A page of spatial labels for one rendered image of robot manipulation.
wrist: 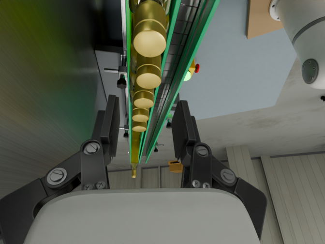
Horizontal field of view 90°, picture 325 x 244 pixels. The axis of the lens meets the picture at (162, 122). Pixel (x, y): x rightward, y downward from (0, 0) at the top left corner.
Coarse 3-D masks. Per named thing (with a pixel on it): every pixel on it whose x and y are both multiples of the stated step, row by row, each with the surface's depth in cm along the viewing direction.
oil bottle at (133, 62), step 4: (132, 48) 28; (132, 52) 28; (136, 52) 28; (132, 56) 28; (136, 56) 28; (132, 60) 28; (136, 60) 28; (132, 64) 29; (136, 64) 29; (132, 68) 30; (136, 68) 29; (132, 72) 31
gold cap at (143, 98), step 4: (136, 84) 27; (136, 88) 27; (140, 88) 26; (144, 88) 26; (136, 92) 26; (140, 92) 26; (144, 92) 26; (148, 92) 26; (152, 92) 27; (136, 96) 26; (140, 96) 26; (144, 96) 26; (148, 96) 26; (152, 96) 27; (136, 100) 26; (140, 100) 26; (144, 100) 26; (148, 100) 26; (152, 100) 26; (136, 104) 27; (140, 104) 27; (144, 104) 27; (148, 104) 27; (152, 104) 27
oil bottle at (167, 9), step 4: (128, 0) 21; (132, 0) 19; (136, 0) 19; (164, 0) 19; (168, 0) 20; (132, 4) 20; (136, 4) 20; (164, 4) 20; (168, 4) 20; (132, 8) 20; (164, 8) 20; (168, 8) 21; (132, 12) 21; (168, 12) 21
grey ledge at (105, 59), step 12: (96, 48) 52; (108, 48) 52; (120, 48) 53; (108, 60) 55; (120, 60) 55; (108, 84) 67; (120, 96) 75; (120, 108) 85; (120, 120) 98; (120, 132) 117
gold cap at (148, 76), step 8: (144, 56) 22; (160, 56) 23; (144, 64) 21; (152, 64) 21; (160, 64) 22; (136, 72) 22; (144, 72) 20; (152, 72) 20; (160, 72) 22; (136, 80) 22; (144, 80) 22; (152, 80) 22; (160, 80) 22; (152, 88) 23
